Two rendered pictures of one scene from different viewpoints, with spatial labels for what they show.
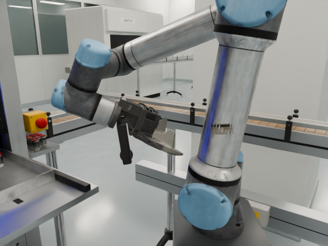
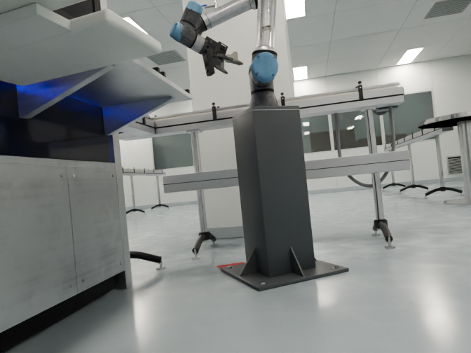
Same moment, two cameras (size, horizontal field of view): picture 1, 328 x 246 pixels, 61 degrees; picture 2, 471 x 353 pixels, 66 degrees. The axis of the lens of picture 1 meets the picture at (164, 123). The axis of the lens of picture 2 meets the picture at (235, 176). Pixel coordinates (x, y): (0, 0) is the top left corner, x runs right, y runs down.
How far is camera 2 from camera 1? 141 cm
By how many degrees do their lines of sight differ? 29
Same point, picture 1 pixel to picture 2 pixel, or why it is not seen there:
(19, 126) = not seen: hidden behind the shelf
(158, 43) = (221, 10)
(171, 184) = (201, 181)
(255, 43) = not seen: outside the picture
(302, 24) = not seen: hidden behind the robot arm
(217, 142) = (266, 33)
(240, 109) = (272, 19)
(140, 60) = (212, 21)
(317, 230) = (315, 167)
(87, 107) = (192, 35)
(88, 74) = (195, 15)
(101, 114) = (199, 40)
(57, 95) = (178, 26)
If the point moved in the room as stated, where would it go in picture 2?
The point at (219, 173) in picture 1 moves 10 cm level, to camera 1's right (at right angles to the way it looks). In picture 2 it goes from (269, 47) to (289, 49)
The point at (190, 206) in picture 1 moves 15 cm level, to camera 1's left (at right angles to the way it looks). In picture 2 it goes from (259, 64) to (228, 63)
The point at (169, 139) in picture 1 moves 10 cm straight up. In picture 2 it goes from (235, 55) to (233, 35)
